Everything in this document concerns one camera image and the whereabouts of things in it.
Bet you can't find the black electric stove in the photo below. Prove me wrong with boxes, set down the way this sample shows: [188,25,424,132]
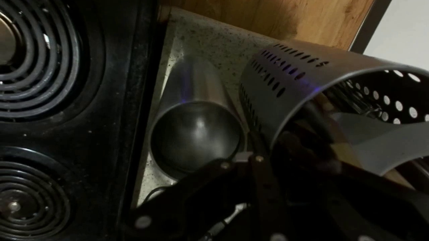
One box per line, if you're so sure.
[0,0,160,241]

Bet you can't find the stainless steel tumbler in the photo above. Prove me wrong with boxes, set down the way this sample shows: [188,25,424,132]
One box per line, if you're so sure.
[149,56,245,179]

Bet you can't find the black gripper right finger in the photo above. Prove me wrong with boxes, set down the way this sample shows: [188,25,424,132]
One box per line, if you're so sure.
[271,133,429,241]

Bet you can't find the perforated steel cutlery holder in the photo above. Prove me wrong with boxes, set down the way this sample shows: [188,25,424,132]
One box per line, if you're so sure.
[240,41,429,162]

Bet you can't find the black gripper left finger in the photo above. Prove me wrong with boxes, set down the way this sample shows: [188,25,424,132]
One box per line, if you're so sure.
[121,159,252,241]

